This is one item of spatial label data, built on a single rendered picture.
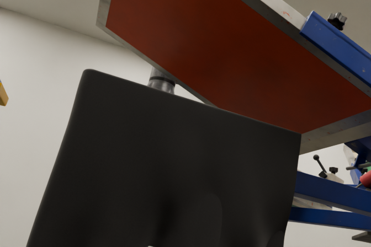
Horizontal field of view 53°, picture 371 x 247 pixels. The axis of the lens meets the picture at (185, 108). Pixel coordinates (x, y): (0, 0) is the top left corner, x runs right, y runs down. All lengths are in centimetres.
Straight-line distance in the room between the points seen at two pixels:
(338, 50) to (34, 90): 439
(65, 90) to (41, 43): 70
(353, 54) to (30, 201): 422
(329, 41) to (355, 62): 8
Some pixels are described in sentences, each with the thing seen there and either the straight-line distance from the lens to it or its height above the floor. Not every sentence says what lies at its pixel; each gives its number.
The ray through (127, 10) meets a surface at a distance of 117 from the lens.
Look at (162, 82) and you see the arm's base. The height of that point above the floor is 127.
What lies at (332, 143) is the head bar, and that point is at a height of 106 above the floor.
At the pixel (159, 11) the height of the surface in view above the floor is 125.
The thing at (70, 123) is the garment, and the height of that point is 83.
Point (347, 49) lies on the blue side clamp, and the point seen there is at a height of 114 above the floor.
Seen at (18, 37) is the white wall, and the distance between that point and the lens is 527.
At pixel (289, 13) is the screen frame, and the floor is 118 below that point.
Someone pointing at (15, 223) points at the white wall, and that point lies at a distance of 475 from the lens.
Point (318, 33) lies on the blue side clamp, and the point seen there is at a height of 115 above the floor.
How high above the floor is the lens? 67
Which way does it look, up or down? 20 degrees up
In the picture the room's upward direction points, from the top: 12 degrees clockwise
